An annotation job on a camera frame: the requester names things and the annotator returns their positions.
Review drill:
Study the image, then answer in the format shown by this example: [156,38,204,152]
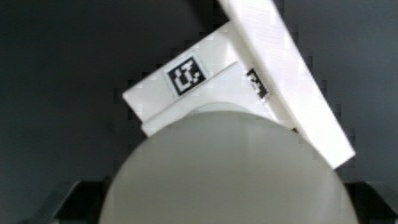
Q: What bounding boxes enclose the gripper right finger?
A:
[345,181,398,224]

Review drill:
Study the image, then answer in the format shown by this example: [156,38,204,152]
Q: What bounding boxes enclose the white lamp bulb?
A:
[99,104,359,224]

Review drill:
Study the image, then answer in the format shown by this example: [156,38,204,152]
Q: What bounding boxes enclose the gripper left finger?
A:
[16,179,114,224]

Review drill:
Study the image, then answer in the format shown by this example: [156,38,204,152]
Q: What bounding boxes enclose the white lamp base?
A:
[123,23,295,136]

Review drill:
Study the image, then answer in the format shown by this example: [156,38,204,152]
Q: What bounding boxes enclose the white right fence rail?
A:
[218,0,355,168]

